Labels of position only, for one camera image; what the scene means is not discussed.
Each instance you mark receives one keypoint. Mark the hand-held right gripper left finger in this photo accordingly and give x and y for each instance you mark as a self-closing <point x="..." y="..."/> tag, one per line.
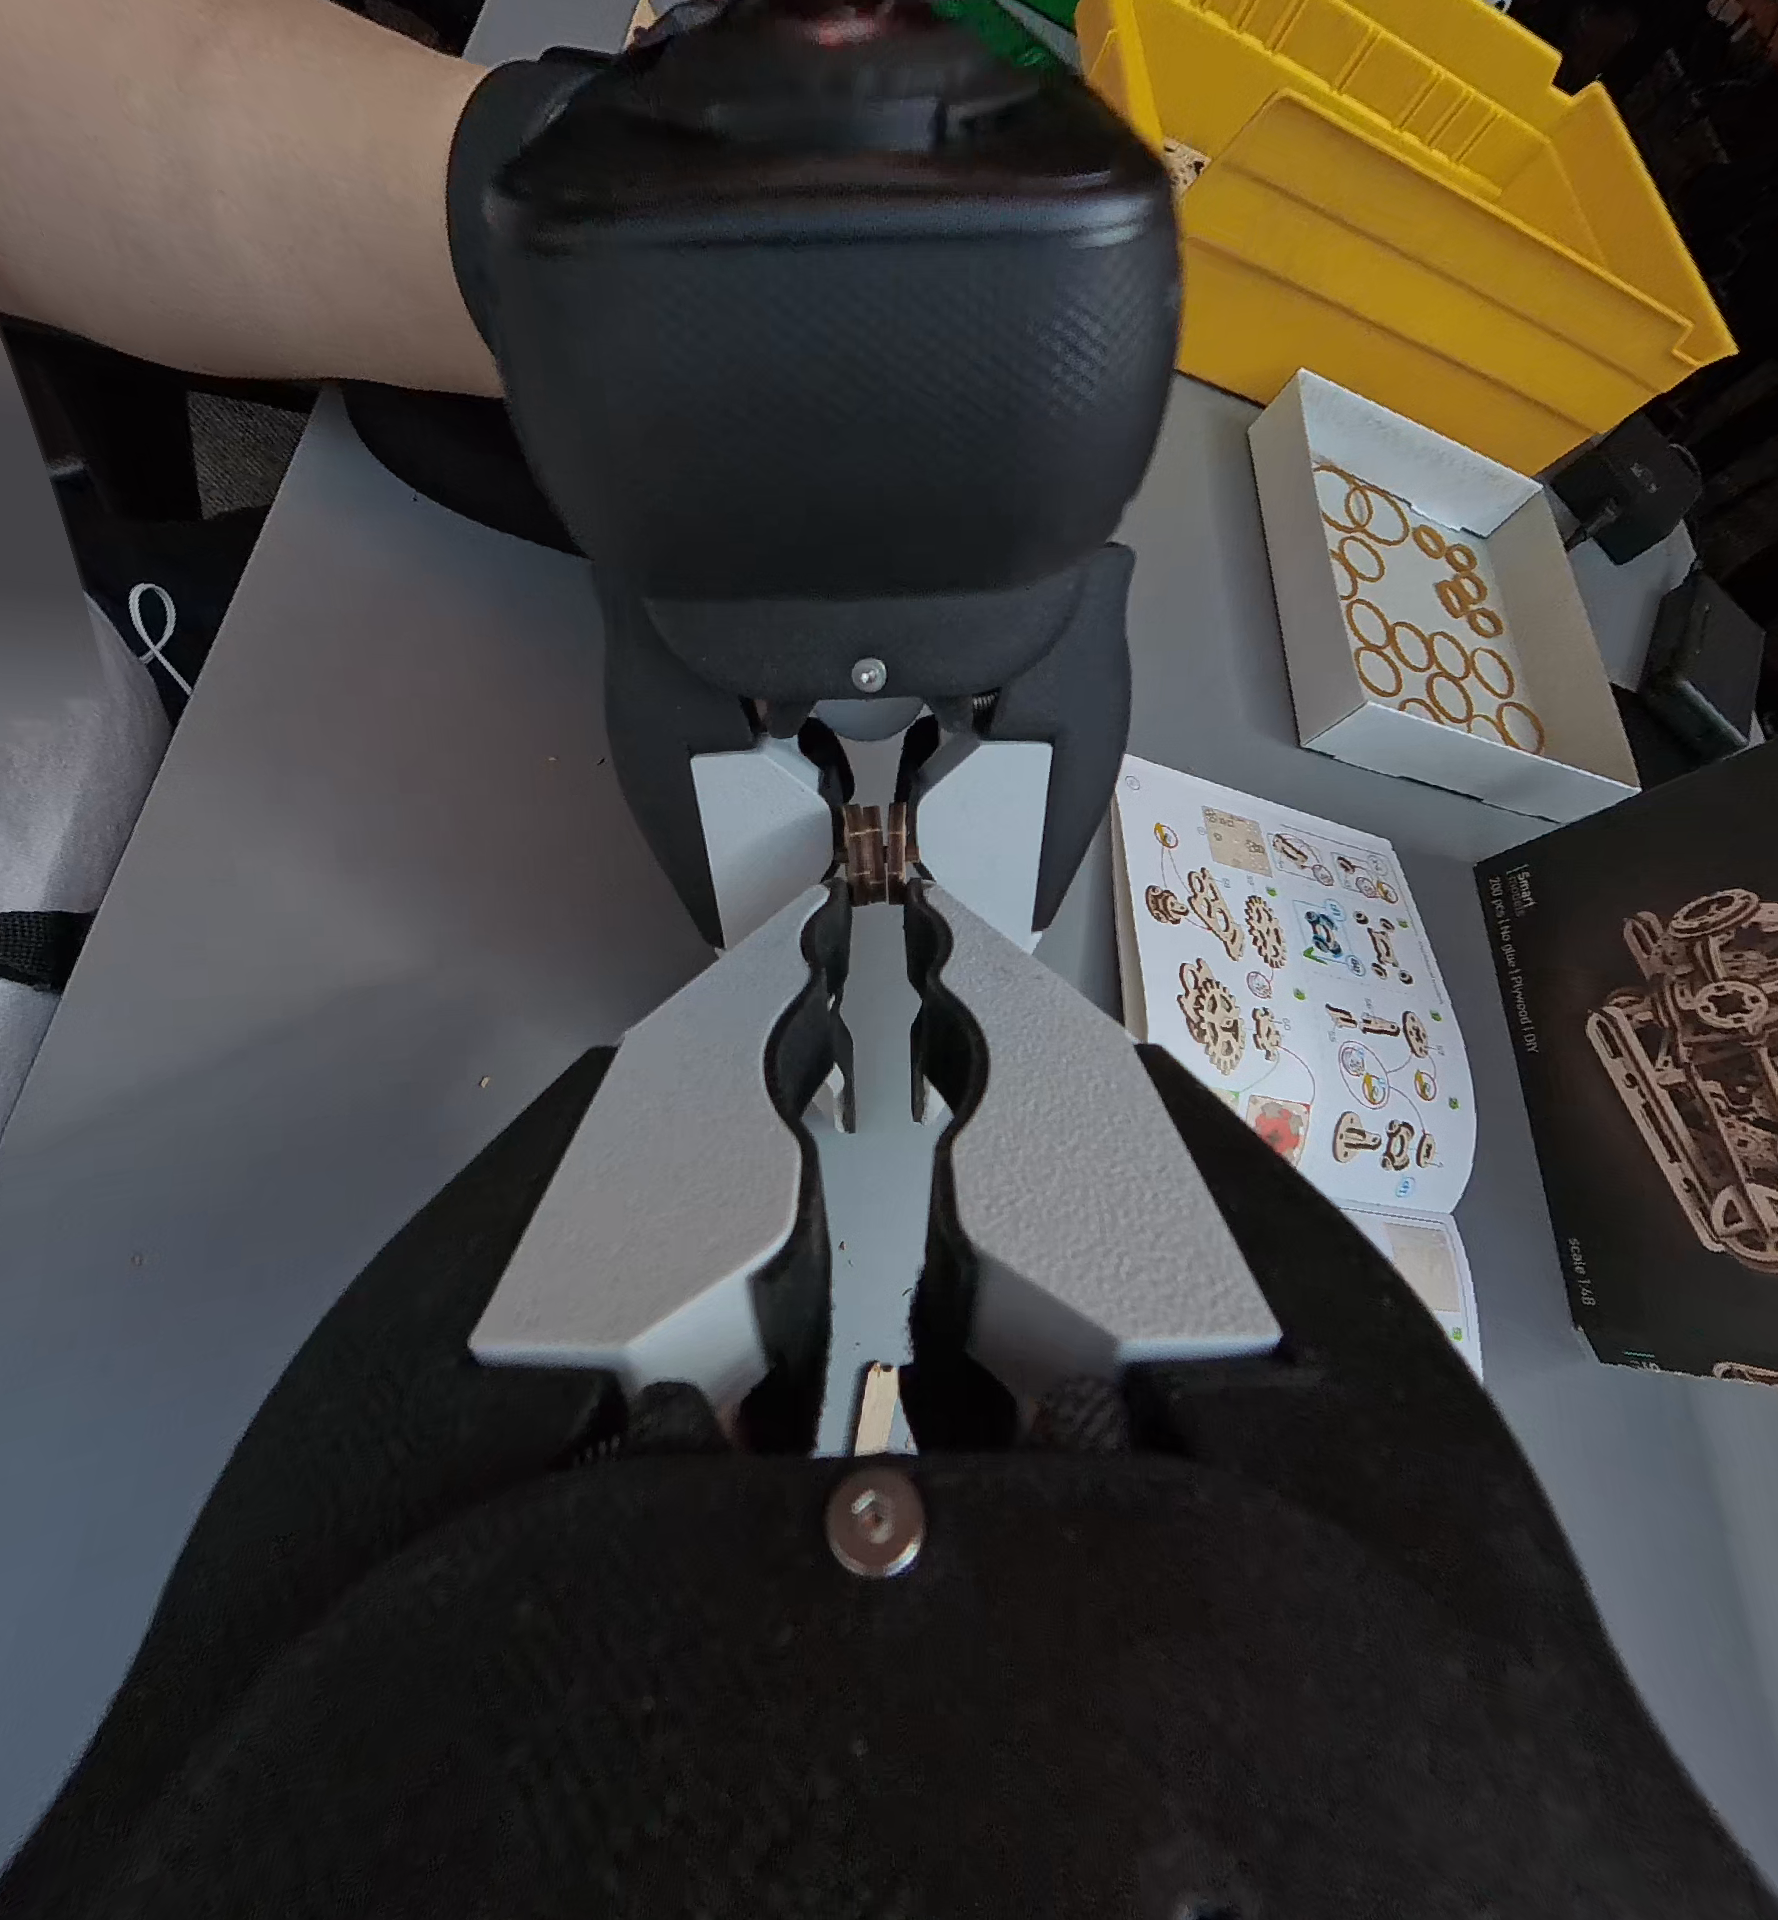
<point x="633" y="1199"/>

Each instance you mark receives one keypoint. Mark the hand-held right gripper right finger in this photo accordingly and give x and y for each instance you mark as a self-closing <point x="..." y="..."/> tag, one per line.
<point x="1115" y="1199"/>

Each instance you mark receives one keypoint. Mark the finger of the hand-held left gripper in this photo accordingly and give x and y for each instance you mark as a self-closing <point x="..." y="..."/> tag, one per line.
<point x="746" y="825"/>
<point x="995" y="825"/>

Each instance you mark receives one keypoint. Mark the dark wooden disc assembly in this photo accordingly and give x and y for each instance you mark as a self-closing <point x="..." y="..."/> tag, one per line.
<point x="878" y="859"/>

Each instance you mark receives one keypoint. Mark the person's left forearm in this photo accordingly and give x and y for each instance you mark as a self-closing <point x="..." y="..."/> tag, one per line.
<point x="231" y="196"/>

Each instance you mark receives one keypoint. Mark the black model kit box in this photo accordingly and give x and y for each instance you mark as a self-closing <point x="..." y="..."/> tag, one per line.
<point x="1698" y="1050"/>

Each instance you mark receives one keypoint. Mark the illustrated instruction booklet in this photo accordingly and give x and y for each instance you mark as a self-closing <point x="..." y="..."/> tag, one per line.
<point x="1280" y="977"/>

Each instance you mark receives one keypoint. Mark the black wristwatch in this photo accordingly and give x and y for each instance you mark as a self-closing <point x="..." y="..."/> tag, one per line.
<point x="472" y="210"/>

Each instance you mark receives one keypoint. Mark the black mesh wrist rest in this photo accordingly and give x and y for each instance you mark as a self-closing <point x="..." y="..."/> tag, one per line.
<point x="424" y="466"/>

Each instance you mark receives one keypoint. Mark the white cardboard tray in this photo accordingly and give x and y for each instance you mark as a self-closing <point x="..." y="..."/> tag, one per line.
<point x="1428" y="780"/>

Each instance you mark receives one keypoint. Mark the group of wooden rings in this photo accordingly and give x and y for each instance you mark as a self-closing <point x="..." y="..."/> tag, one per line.
<point x="1464" y="588"/>

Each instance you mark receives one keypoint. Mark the yellow storage bin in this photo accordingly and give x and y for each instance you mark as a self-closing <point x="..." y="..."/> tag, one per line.
<point x="1325" y="60"/>
<point x="1459" y="300"/>

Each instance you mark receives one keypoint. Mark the dark cloth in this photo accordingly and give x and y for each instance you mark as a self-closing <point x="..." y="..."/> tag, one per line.
<point x="154" y="511"/>

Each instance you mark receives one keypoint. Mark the person's white shirt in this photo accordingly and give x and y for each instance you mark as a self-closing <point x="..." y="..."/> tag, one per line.
<point x="20" y="841"/>

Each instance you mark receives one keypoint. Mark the black power adapter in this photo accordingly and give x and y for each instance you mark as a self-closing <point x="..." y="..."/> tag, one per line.
<point x="1625" y="480"/>

